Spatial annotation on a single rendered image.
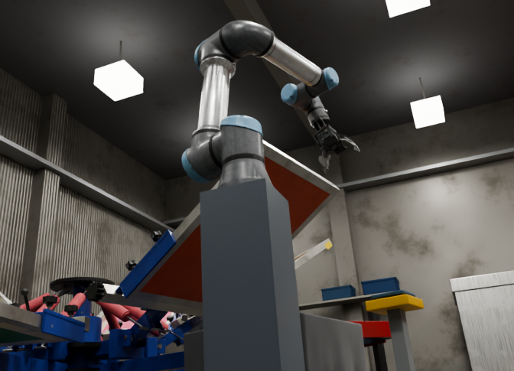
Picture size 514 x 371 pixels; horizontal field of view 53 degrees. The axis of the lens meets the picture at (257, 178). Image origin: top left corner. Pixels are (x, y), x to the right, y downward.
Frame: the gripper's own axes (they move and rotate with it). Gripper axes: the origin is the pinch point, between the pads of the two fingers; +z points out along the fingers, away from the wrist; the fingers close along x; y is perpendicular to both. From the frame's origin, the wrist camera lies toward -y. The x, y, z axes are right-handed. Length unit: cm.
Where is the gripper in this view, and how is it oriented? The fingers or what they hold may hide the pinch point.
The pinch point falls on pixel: (343, 164)
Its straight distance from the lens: 194.0
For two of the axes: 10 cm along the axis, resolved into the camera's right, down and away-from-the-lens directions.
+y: -5.8, -3.0, -7.6
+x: 7.6, -5.4, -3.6
